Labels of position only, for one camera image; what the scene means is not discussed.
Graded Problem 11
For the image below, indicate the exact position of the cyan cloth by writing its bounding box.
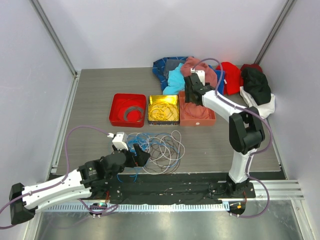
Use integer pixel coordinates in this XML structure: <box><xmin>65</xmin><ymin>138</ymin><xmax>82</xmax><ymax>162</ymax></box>
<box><xmin>163</xmin><ymin>63</ymin><xmax>185</xmax><ymax>95</ymax></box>

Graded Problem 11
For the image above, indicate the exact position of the gold metal tin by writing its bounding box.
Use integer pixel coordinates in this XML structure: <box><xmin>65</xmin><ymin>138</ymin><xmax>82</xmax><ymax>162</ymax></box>
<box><xmin>147</xmin><ymin>95</ymin><xmax>180</xmax><ymax>126</ymax></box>

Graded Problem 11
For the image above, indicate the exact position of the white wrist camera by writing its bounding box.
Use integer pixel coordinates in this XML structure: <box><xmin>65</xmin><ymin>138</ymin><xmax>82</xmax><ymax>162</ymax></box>
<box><xmin>190</xmin><ymin>68</ymin><xmax>205</xmax><ymax>85</ymax></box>
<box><xmin>107</xmin><ymin>132</ymin><xmax>129</xmax><ymax>151</ymax></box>

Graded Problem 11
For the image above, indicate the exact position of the thin yellow cable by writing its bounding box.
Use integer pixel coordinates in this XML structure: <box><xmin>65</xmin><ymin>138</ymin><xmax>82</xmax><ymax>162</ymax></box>
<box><xmin>149</xmin><ymin>97</ymin><xmax>180</xmax><ymax>123</ymax></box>

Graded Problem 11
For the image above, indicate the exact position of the salmon pink box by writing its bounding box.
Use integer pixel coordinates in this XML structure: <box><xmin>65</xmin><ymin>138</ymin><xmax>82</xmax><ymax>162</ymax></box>
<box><xmin>178</xmin><ymin>91</ymin><xmax>216</xmax><ymax>127</ymax></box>

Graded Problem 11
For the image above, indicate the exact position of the red cable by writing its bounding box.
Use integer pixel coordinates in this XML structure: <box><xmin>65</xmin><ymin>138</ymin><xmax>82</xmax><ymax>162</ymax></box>
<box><xmin>117</xmin><ymin>98</ymin><xmax>146</xmax><ymax>121</ymax></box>

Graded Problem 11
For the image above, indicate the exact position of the royal blue cloth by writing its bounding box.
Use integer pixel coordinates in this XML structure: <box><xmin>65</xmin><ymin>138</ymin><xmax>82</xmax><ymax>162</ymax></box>
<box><xmin>209</xmin><ymin>65</ymin><xmax>225</xmax><ymax>95</ymax></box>

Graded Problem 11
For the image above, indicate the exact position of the white slotted cable duct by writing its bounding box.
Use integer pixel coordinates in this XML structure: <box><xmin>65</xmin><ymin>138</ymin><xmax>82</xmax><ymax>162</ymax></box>
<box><xmin>42</xmin><ymin>201</ymin><xmax>230</xmax><ymax>213</ymax></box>

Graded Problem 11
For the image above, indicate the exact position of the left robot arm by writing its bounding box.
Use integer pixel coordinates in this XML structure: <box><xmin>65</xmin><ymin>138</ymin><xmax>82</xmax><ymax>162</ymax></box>
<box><xmin>9</xmin><ymin>144</ymin><xmax>151</xmax><ymax>225</ymax></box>

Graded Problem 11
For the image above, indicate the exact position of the dusty pink cloth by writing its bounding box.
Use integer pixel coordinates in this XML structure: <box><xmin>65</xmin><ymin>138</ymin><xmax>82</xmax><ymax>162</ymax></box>
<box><xmin>180</xmin><ymin>56</ymin><xmax>218</xmax><ymax>88</ymax></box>

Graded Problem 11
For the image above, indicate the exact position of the grey cloth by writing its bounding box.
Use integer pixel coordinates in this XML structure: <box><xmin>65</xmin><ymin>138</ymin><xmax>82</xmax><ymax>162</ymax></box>
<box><xmin>163</xmin><ymin>59</ymin><xmax>186</xmax><ymax>79</ymax></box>

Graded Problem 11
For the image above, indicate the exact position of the dark red cloth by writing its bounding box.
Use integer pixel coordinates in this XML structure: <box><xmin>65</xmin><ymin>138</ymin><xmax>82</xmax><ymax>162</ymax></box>
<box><xmin>240</xmin><ymin>63</ymin><xmax>263</xmax><ymax>73</ymax></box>

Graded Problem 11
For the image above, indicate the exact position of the red plastic box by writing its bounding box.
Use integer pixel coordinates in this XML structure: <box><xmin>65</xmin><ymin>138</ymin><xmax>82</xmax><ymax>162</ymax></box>
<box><xmin>109</xmin><ymin>93</ymin><xmax>147</xmax><ymax>128</ymax></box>

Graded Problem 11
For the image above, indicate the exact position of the grey tape roll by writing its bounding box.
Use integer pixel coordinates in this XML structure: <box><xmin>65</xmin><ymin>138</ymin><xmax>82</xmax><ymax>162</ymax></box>
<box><xmin>123</xmin><ymin>106</ymin><xmax>145</xmax><ymax>123</ymax></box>

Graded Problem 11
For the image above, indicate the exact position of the black cloth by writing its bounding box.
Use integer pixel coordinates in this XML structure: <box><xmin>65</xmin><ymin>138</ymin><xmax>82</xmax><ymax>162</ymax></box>
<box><xmin>241</xmin><ymin>67</ymin><xmax>271</xmax><ymax>106</ymax></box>

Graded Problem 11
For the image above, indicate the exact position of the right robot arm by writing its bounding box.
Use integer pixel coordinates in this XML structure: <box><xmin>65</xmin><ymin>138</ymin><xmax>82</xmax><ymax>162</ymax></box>
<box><xmin>184</xmin><ymin>73</ymin><xmax>265</xmax><ymax>198</ymax></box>

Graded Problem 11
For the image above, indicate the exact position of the brown cable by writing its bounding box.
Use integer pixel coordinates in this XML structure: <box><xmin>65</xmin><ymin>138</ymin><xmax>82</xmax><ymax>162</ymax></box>
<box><xmin>144</xmin><ymin>132</ymin><xmax>182</xmax><ymax>175</ymax></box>

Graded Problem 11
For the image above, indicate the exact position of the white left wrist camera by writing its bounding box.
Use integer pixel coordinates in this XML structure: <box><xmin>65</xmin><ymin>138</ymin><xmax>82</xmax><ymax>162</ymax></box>
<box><xmin>107</xmin><ymin>132</ymin><xmax>129</xmax><ymax>151</ymax></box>

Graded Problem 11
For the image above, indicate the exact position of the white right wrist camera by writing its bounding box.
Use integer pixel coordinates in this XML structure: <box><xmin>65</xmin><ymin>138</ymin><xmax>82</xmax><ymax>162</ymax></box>
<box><xmin>190</xmin><ymin>68</ymin><xmax>205</xmax><ymax>85</ymax></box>

